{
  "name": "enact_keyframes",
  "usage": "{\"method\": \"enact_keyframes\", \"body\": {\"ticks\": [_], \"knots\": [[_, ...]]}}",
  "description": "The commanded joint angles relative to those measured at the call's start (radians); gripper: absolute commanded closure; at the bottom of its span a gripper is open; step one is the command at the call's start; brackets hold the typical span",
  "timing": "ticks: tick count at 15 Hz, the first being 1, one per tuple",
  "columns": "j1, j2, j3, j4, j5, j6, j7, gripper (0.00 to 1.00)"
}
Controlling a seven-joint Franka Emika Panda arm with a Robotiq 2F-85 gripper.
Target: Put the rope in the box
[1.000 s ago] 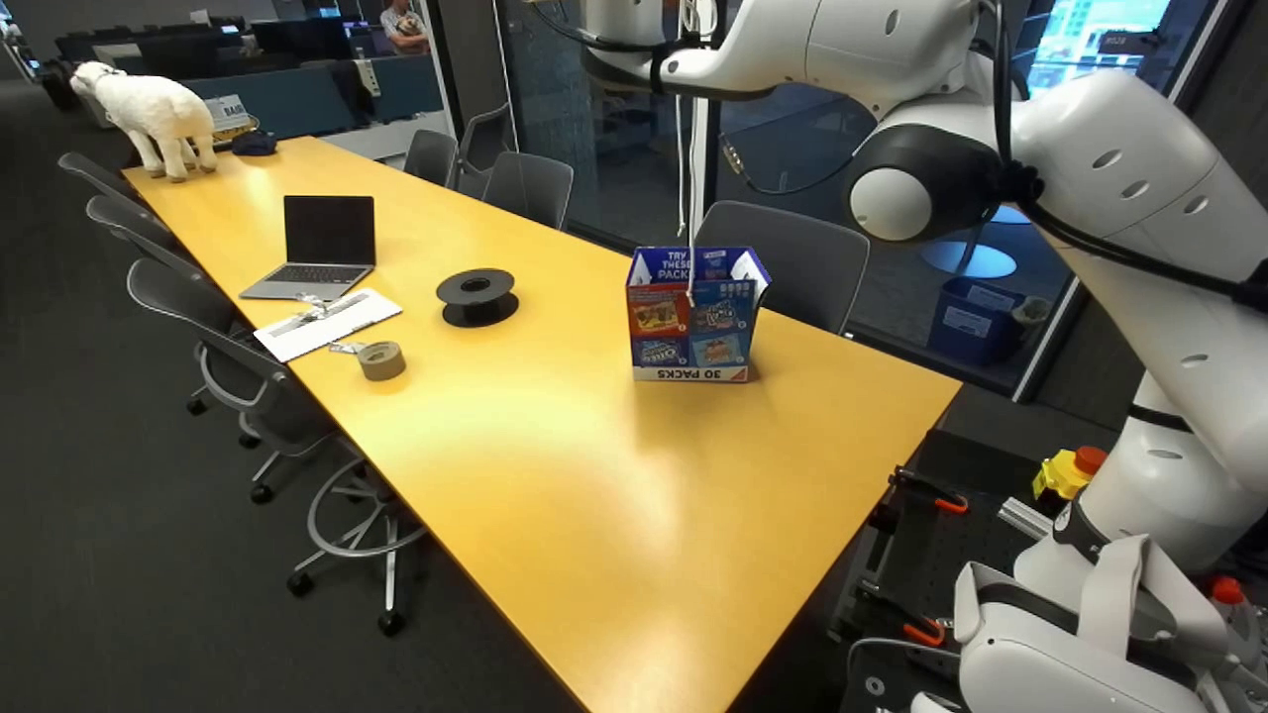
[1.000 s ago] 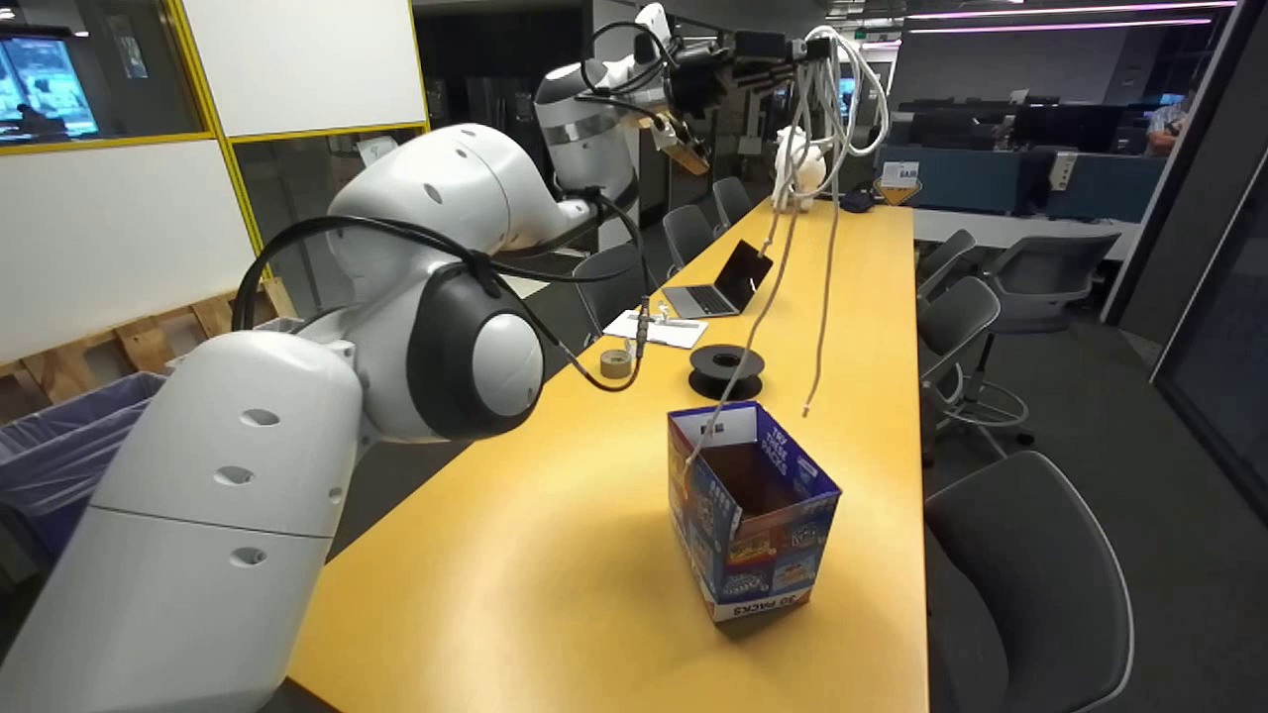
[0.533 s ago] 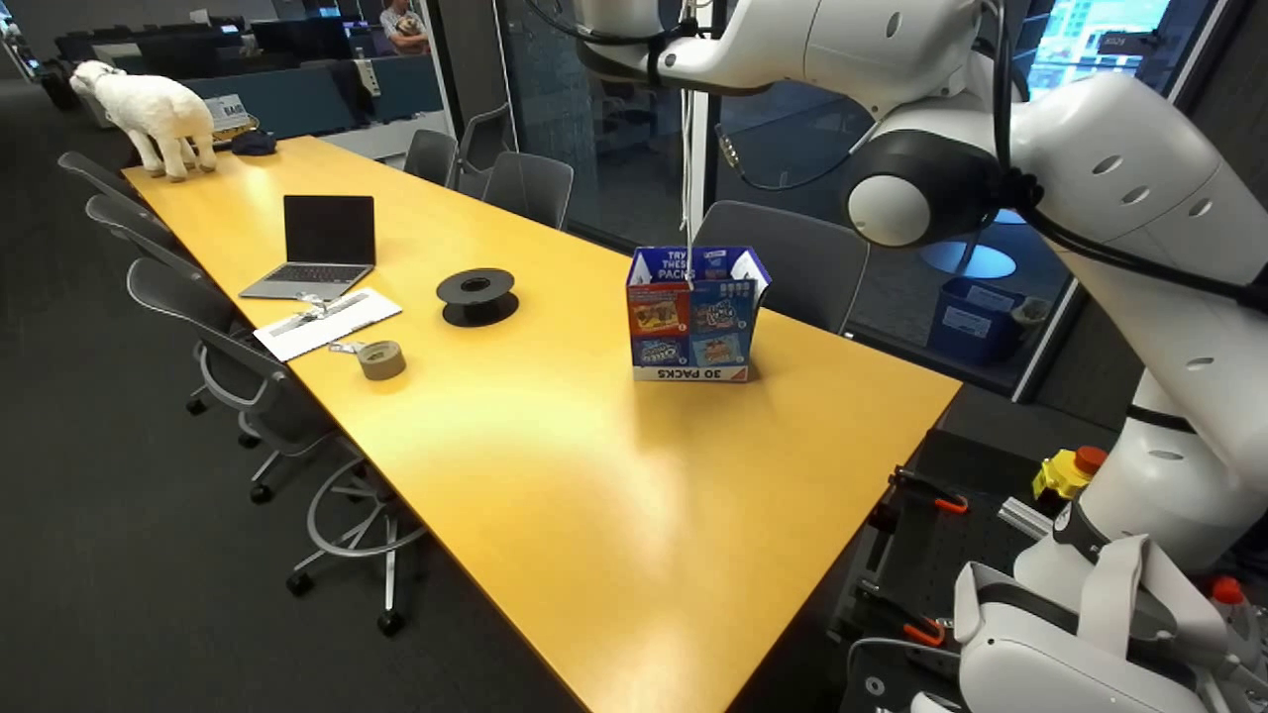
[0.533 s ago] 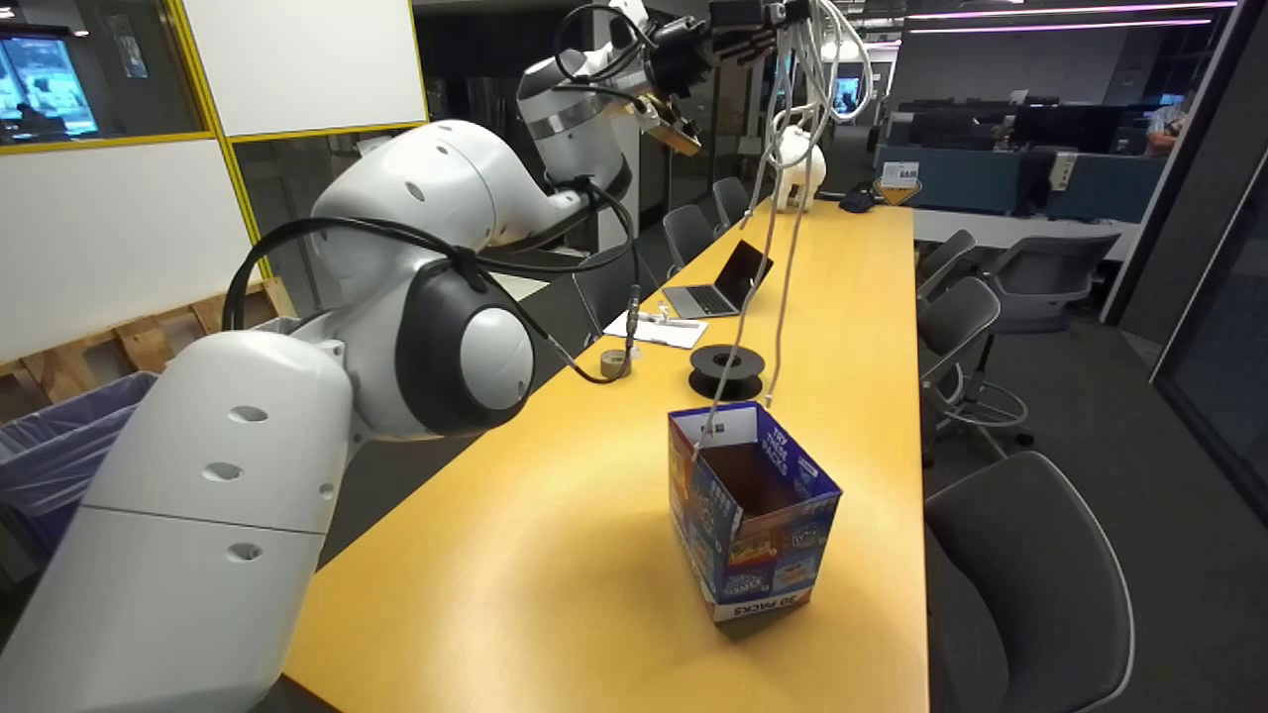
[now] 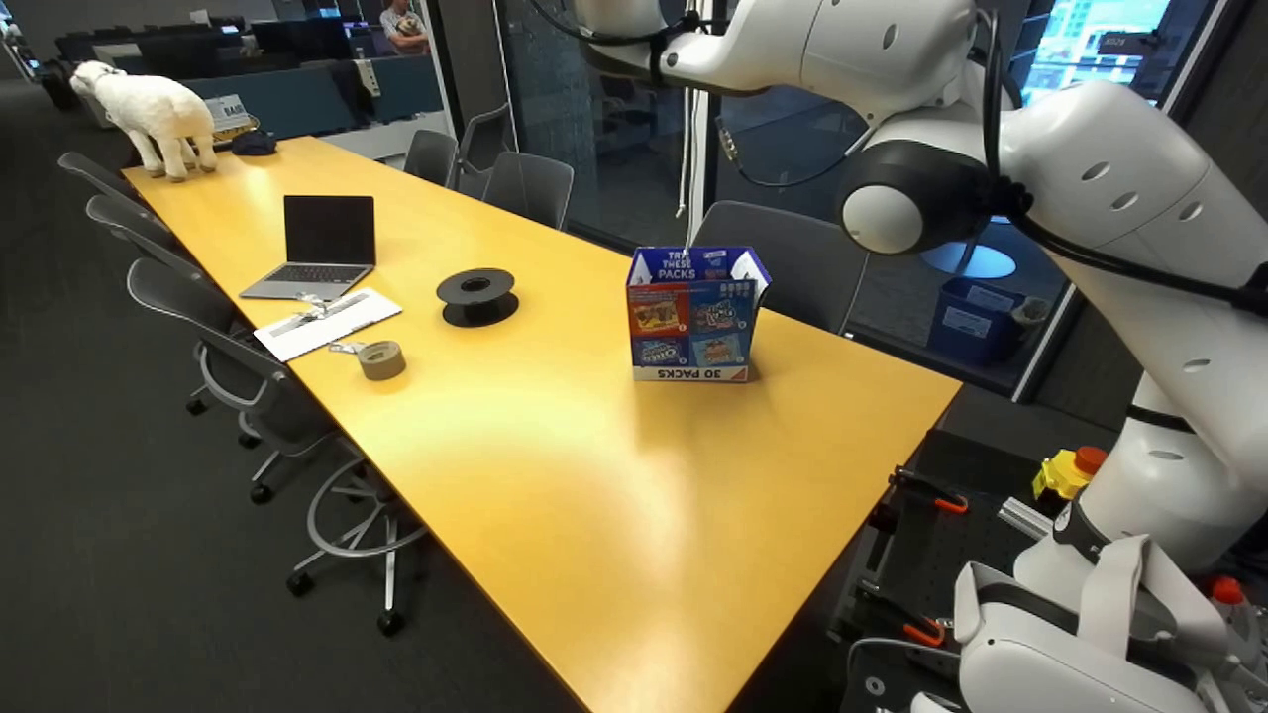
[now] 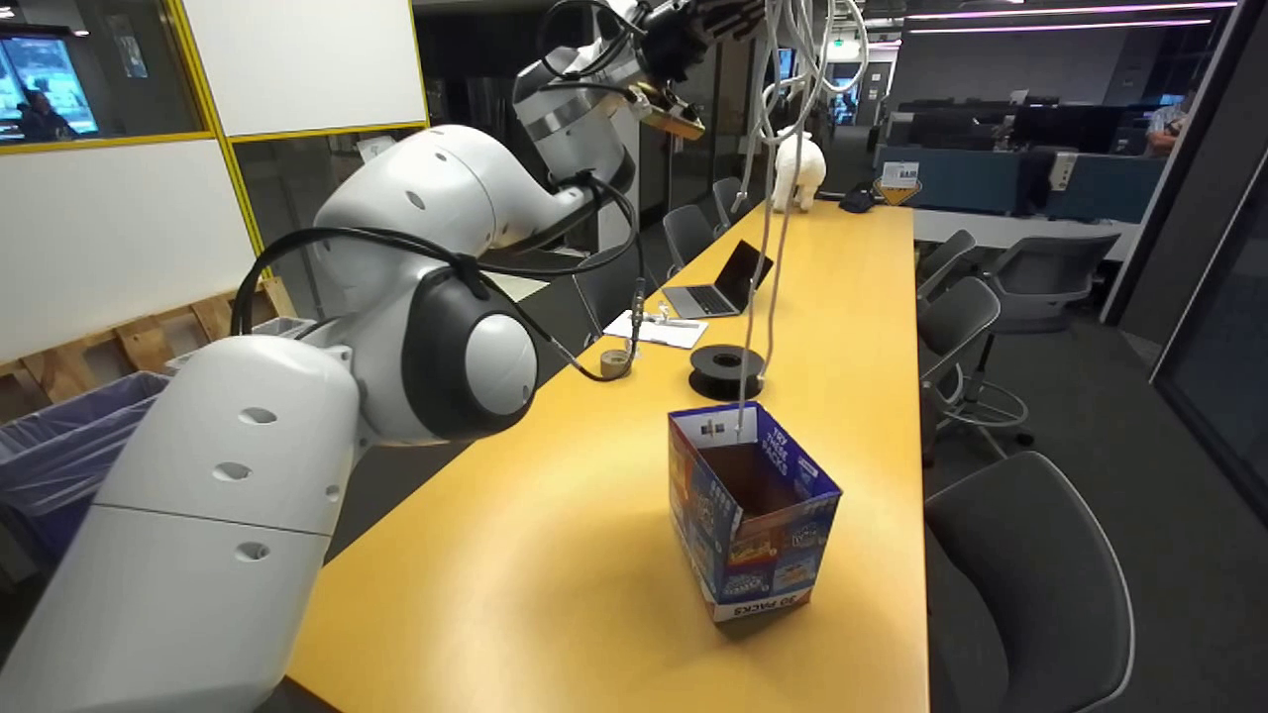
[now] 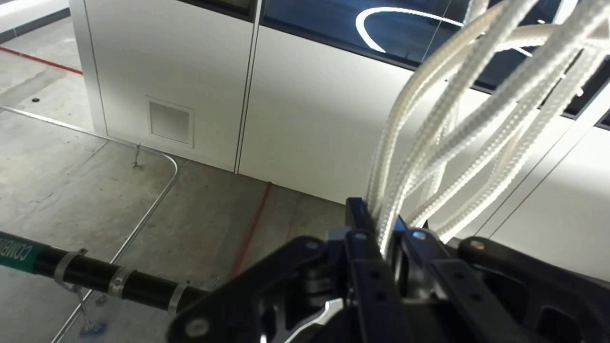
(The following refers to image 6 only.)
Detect open silver laptop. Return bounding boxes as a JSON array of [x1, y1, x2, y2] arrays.
[[659, 237, 775, 324]]

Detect white paper sheets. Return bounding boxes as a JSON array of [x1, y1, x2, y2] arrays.
[[601, 308, 714, 352]]

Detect wall monitor screen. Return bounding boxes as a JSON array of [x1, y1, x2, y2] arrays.
[[0, 23, 103, 143]]

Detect blue storage bin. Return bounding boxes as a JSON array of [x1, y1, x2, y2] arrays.
[[0, 370, 174, 558]]

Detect large gray office chair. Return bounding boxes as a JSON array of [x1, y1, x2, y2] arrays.
[[923, 447, 1140, 713]]

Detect white dog toy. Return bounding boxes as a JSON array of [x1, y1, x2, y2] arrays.
[[769, 121, 832, 215]]

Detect white rope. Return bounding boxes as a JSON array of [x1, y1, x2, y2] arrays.
[[732, 0, 878, 417]]

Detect wooden camera mount plate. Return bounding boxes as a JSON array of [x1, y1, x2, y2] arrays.
[[639, 81, 709, 147]]

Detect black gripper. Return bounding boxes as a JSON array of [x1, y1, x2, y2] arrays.
[[639, 0, 771, 88]]

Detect blue office partition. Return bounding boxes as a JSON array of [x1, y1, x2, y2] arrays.
[[878, 137, 1169, 226]]

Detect white whiteboard yellow frame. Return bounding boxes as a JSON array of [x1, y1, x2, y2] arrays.
[[161, 0, 437, 143]]

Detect wooden pallet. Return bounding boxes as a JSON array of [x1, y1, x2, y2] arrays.
[[0, 281, 292, 417]]

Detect blue snack cardboard box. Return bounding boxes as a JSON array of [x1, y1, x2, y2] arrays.
[[663, 401, 848, 634]]

